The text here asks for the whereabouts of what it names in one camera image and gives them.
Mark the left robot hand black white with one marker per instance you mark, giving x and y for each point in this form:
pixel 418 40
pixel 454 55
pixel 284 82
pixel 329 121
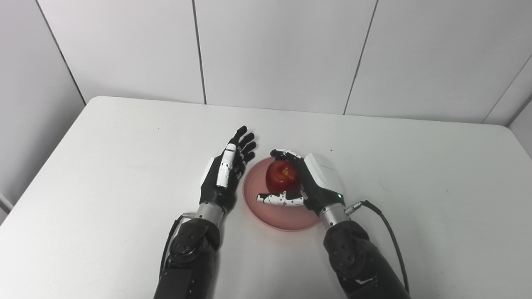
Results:
pixel 224 178

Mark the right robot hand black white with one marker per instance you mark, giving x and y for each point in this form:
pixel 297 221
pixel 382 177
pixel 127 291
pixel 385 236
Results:
pixel 318 178

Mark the pink round plate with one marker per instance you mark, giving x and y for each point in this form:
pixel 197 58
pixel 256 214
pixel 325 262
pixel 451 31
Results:
pixel 274 216

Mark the red apple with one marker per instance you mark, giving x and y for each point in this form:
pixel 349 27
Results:
pixel 282 176

